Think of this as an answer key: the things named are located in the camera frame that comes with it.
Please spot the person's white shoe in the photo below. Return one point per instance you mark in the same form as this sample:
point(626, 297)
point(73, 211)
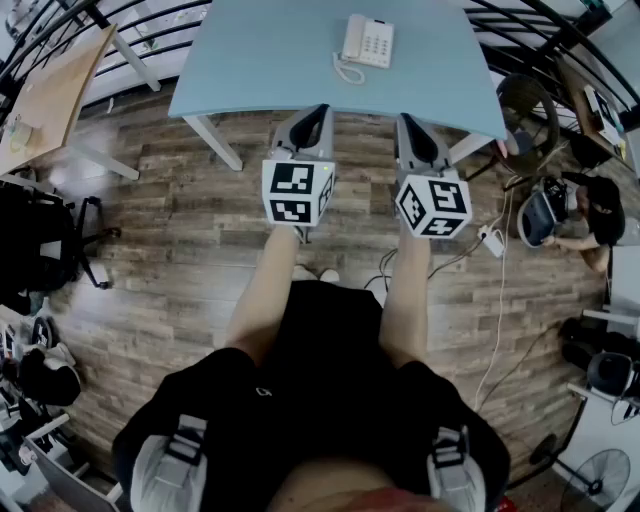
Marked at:
point(330, 275)
point(303, 273)

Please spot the white table leg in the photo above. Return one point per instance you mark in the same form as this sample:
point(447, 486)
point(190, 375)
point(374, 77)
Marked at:
point(215, 142)
point(470, 146)

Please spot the beige telephone base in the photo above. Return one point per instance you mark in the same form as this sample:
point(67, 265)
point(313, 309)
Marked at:
point(377, 45)

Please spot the black metal railing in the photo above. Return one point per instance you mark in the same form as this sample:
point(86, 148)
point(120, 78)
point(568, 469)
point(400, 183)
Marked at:
point(584, 36)

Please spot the black office chair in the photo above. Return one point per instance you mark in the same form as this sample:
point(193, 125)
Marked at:
point(35, 240)

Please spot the person's left forearm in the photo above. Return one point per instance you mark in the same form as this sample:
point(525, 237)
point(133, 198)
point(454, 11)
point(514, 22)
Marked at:
point(262, 295)

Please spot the brown wooden desk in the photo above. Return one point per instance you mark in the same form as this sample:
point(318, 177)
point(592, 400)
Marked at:
point(582, 107)

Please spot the person's right forearm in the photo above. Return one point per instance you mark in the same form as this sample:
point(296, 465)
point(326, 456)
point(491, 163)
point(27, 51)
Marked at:
point(407, 300)

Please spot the white telephone handset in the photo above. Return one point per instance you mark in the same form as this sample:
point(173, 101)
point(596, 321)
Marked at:
point(354, 37)

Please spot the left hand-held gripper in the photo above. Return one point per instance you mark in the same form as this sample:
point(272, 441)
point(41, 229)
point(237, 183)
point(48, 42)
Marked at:
point(292, 192)

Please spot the light wooden table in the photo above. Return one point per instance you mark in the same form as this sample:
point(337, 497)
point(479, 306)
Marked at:
point(55, 100)

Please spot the white printed board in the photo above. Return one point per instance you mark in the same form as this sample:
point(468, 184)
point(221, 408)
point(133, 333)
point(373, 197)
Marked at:
point(602, 112)

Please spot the person's black t-shirt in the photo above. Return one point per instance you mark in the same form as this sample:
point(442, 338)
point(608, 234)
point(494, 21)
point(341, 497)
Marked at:
point(320, 400)

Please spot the dark wicker chair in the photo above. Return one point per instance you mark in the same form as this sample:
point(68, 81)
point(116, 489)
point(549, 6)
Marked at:
point(530, 125)

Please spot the black standing fan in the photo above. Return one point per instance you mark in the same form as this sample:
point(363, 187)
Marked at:
point(595, 477)

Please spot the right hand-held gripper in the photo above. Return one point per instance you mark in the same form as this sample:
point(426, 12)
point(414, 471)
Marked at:
point(440, 205)

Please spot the white power strip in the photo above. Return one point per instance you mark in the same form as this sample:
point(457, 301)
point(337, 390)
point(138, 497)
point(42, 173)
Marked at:
point(492, 241)

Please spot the pale yellow round container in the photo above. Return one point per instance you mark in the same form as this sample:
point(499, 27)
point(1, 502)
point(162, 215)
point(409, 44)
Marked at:
point(20, 135)

